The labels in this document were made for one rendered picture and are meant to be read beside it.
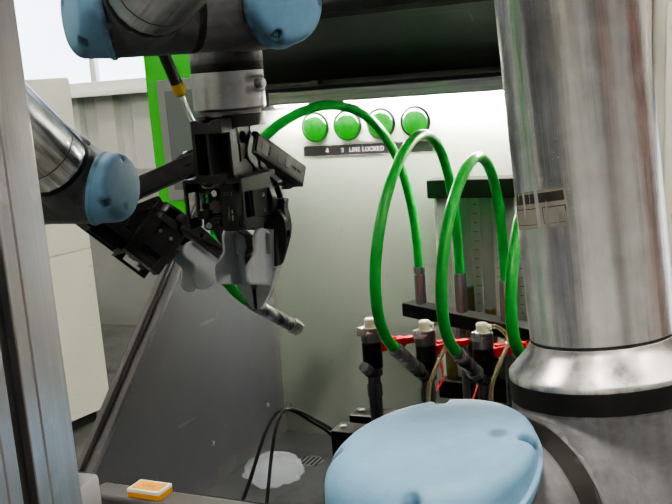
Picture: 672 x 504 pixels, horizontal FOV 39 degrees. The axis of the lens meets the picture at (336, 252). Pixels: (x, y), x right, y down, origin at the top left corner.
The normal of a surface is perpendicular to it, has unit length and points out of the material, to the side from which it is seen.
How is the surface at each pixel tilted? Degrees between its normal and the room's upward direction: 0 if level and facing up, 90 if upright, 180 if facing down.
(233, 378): 90
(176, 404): 90
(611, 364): 41
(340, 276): 90
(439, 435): 7
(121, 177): 90
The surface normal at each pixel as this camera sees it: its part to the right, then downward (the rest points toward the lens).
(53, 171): 0.51, 0.62
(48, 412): 0.94, -0.01
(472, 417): -0.19, -0.95
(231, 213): -0.43, 0.20
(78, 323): 0.83, 0.04
